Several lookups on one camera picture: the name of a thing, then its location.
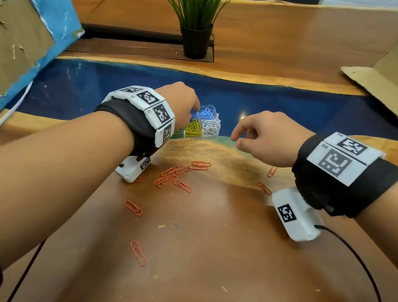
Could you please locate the heap of white paper clips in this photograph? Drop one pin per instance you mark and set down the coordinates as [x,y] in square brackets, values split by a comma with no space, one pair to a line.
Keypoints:
[210,126]

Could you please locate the cardboard sheet with blue paper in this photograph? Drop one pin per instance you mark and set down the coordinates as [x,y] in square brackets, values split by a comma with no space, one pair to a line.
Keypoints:
[12,37]

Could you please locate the heap of blue paper clips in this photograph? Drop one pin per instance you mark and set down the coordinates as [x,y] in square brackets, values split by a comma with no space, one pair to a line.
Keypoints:
[206,113]

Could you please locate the person's right thumb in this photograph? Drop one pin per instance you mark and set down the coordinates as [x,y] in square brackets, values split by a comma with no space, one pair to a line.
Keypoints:
[246,145]

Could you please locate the person's left hand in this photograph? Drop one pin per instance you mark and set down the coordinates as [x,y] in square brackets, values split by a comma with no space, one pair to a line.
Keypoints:
[178,101]

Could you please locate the clear plastic compartment box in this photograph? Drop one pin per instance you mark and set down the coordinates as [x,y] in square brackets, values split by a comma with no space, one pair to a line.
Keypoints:
[206,124]

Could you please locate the person's right forearm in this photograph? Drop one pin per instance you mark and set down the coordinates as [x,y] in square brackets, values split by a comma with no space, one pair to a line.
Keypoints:
[391,224]

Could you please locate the person's right hand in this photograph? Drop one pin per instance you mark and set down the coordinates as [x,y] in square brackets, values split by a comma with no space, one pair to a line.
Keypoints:
[278,140]

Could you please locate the orange metal paper clip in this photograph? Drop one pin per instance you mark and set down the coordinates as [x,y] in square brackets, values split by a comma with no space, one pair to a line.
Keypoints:
[264,188]
[133,208]
[272,172]
[138,253]

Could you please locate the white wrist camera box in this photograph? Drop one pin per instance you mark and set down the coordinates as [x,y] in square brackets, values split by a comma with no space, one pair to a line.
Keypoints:
[297,216]
[130,169]

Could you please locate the person's left fingers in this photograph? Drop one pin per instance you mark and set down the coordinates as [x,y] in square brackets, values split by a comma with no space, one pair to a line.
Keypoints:
[193,111]

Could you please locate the black plant pot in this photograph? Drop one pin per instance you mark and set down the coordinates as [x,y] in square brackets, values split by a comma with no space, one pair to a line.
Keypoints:
[195,43]

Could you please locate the heap of yellow paper clips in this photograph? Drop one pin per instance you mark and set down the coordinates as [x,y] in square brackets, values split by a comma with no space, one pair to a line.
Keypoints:
[194,128]

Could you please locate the person's left forearm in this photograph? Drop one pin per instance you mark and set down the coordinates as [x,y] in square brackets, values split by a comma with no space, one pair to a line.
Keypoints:
[44,171]

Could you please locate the scatter of orange paper clips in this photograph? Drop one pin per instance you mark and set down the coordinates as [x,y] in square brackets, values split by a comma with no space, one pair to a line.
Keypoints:
[169,178]

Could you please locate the heap of green paper clips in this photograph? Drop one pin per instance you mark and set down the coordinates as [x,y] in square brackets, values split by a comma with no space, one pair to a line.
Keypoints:
[178,135]

